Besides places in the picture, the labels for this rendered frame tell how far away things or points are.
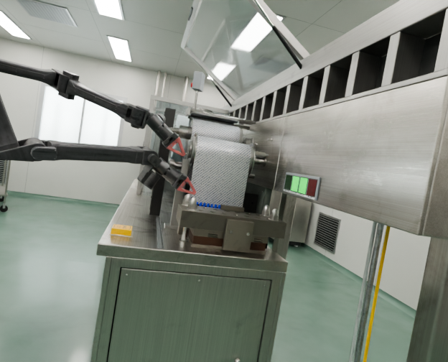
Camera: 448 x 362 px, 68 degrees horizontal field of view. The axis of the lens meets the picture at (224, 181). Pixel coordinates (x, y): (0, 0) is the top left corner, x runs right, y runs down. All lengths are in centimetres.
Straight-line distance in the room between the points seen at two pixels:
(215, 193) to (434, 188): 88
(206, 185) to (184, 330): 55
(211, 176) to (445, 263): 86
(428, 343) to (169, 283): 75
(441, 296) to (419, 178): 30
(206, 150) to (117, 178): 566
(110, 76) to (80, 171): 194
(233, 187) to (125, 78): 584
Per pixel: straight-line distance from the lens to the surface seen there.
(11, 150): 115
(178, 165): 144
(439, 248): 91
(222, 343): 131
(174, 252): 115
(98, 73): 714
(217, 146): 138
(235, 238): 121
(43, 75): 166
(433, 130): 74
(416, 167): 74
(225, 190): 139
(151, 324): 124
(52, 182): 718
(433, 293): 92
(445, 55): 79
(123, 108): 143
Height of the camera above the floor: 121
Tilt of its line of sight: 3 degrees down
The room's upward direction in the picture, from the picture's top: 9 degrees clockwise
